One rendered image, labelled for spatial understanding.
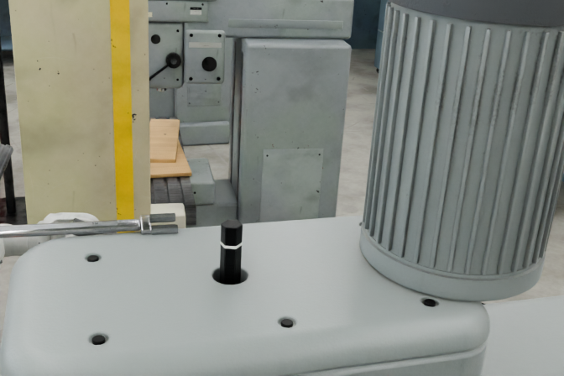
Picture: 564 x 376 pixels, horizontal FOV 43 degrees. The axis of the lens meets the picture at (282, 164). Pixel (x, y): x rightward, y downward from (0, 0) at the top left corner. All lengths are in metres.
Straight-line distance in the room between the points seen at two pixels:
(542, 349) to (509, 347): 0.04
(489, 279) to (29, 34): 1.89
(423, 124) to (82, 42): 1.82
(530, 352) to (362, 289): 0.27
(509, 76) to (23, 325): 0.48
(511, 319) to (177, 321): 0.48
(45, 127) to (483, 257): 1.93
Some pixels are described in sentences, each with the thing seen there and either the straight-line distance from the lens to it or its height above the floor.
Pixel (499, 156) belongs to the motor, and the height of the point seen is 2.05.
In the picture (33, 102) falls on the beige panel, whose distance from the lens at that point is 2.46.
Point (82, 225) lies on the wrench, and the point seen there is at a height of 1.90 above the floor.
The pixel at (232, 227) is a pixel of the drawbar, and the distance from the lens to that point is 0.72.
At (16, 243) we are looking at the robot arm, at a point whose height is 1.52.
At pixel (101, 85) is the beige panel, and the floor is 1.60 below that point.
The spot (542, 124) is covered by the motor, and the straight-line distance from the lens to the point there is 0.70.
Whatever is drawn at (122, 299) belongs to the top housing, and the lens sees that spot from 0.72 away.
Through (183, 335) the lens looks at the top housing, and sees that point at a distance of 0.66.
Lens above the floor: 2.27
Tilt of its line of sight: 22 degrees down
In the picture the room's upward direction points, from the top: 3 degrees clockwise
